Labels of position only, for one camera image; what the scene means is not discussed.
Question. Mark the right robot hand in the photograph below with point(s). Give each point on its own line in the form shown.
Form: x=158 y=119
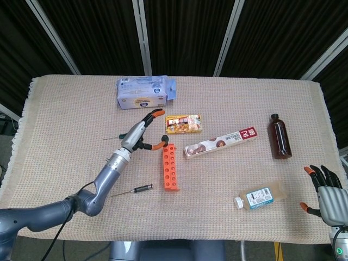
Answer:
x=331 y=201

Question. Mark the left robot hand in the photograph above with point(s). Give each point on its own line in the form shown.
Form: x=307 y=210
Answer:
x=133 y=136

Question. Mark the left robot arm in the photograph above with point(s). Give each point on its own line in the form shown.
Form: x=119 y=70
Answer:
x=103 y=185

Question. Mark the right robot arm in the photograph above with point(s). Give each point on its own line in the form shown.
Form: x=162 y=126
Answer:
x=338 y=244

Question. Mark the orange tool holder block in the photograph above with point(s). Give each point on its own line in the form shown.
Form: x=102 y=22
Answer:
x=168 y=174

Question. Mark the black silver precision screwdriver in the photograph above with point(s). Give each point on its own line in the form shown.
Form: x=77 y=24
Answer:
x=142 y=188

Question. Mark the blue tissue pack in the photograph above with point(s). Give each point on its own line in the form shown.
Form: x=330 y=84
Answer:
x=141 y=92

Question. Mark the yellow curry box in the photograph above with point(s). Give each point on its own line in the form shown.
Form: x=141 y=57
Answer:
x=183 y=124

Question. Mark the clear bottle white cap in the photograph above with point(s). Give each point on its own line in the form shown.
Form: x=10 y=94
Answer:
x=261 y=197

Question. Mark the brown plastic bottle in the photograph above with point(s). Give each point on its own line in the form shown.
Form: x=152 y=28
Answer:
x=280 y=141

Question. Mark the white plastic wrap box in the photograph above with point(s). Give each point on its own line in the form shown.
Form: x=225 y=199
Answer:
x=217 y=144

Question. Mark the dark partition panel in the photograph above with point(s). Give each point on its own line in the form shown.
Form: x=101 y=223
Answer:
x=98 y=35
x=280 y=35
x=337 y=95
x=187 y=35
x=16 y=54

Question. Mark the beige woven table cloth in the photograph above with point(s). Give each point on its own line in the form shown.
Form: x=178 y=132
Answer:
x=217 y=217

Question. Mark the grey robot torso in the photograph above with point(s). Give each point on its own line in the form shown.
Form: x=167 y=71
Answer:
x=163 y=253

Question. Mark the white partition post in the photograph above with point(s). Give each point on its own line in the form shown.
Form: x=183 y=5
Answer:
x=227 y=38
x=326 y=61
x=53 y=38
x=143 y=38

